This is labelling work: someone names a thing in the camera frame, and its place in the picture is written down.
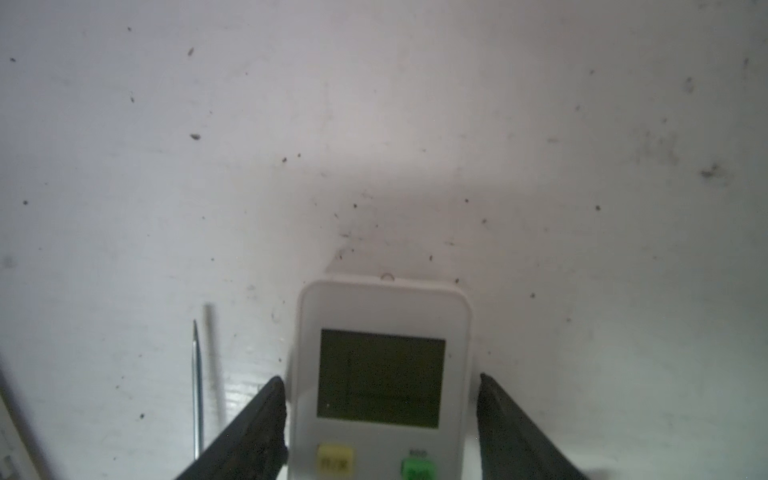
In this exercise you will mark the white remote control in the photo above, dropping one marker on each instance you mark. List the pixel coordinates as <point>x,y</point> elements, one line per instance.
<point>16,463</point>
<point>380,380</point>

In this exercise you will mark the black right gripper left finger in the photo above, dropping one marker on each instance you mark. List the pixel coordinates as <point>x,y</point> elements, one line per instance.
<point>253,445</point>

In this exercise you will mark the orange black screwdriver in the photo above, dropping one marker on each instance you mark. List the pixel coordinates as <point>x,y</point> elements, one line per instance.
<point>197,394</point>

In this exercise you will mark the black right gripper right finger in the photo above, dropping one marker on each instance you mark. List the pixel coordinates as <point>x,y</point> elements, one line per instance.
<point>512,446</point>

